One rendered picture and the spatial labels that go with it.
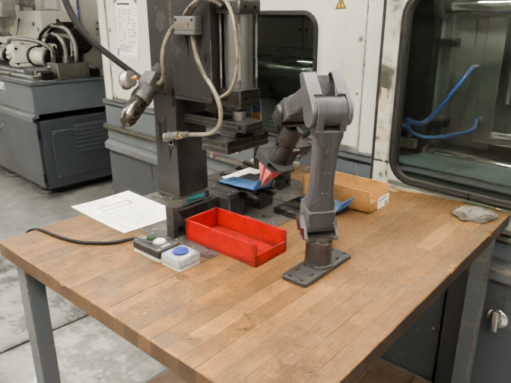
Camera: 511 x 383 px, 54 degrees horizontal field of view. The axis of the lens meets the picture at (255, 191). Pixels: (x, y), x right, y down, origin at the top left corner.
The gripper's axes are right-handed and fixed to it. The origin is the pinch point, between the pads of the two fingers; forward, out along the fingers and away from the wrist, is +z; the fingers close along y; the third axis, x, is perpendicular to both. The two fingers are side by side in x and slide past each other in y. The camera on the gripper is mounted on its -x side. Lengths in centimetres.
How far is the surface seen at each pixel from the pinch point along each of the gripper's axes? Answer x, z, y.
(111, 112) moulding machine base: -72, 94, 162
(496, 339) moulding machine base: -63, 20, -74
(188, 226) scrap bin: 23.1, 11.1, 0.2
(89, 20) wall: -302, 223, 551
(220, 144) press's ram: 9.5, -5.5, 12.8
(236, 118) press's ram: 1.4, -10.3, 17.7
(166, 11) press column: 9, -24, 52
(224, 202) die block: 7.4, 9.3, 3.9
